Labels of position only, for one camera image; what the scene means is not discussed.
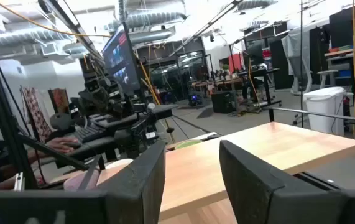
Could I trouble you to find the orange cable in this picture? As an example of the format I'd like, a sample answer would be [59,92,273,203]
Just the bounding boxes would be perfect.
[0,0,113,39]

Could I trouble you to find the black desk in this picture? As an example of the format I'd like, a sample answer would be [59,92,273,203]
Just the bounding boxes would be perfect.
[51,104,180,170]

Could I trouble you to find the yellow cable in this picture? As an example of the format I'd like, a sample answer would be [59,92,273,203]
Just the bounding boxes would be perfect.
[138,58,162,106]
[351,0,355,139]

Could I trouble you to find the black work table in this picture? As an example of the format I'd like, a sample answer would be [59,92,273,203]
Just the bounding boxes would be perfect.
[237,67,283,110]

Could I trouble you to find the black computer monitor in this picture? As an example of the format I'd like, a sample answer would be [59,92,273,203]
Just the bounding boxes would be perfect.
[101,23,142,96]

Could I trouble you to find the thin black pole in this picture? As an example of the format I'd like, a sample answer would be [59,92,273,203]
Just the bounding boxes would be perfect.
[298,0,305,128]

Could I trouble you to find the white stool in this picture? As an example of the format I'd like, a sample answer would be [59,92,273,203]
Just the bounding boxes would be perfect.
[316,69,339,90]

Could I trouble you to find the black tripod legs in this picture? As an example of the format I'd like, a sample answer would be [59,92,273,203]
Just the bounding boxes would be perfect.
[163,114,215,144]

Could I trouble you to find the black metal railing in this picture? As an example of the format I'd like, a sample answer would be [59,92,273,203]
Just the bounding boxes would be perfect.
[269,107,355,190]

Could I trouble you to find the black device blue light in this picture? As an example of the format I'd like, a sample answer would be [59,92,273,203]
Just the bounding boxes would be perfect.
[188,92,203,107]

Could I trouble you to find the black metal track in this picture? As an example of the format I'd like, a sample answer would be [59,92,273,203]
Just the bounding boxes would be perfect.
[168,0,244,57]

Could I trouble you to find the large black cabinet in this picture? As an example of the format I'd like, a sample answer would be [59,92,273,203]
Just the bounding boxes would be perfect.
[328,0,355,47]

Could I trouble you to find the person's hand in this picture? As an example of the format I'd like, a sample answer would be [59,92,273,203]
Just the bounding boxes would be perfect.
[45,136,79,155]

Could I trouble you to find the black computer keyboard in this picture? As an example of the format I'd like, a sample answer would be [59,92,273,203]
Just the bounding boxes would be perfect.
[73,123,108,144]

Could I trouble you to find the dark grey domed object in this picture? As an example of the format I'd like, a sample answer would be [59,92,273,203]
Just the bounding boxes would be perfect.
[50,113,76,131]

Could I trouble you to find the black metal beam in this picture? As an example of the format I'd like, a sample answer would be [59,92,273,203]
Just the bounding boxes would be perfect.
[37,0,105,63]

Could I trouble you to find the red panel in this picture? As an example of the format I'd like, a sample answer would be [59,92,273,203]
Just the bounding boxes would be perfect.
[228,52,244,75]

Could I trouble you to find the black device with white tag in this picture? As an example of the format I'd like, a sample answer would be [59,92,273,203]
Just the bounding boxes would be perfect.
[0,17,91,192]

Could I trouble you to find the shelf with blue bins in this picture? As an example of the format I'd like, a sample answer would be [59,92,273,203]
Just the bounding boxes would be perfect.
[323,43,355,86]

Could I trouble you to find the wooden work table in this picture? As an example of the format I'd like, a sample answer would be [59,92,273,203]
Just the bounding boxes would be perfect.
[191,77,244,94]

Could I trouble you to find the red patterned hanging cloth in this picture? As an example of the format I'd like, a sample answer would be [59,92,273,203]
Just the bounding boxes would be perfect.
[20,86,53,143]

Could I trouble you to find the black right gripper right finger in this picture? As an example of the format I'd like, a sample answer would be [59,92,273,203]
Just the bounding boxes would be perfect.
[219,139,346,224]

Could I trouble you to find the white plastic trash bin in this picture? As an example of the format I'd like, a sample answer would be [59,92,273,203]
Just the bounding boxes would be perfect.
[303,86,348,136]

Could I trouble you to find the orange patterned hanging cloth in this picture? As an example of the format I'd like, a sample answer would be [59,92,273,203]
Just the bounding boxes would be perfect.
[48,88,71,115]

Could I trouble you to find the green mug white handle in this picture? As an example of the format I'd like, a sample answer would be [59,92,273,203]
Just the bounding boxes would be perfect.
[174,139,203,151]

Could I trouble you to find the grey covered equipment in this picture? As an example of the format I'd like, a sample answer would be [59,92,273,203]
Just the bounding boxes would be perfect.
[281,30,314,96]

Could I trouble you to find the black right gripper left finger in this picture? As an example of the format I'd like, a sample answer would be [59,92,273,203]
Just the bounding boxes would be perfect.
[98,140,167,224]

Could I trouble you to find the silver ventilation duct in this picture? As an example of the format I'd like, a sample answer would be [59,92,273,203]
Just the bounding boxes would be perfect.
[236,0,278,11]
[0,28,76,48]
[107,11,188,32]

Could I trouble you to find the person's forearm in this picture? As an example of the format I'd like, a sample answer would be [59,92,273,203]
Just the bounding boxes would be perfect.
[0,148,49,191]

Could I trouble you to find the black box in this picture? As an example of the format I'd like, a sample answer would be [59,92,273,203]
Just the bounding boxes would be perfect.
[211,91,237,114]

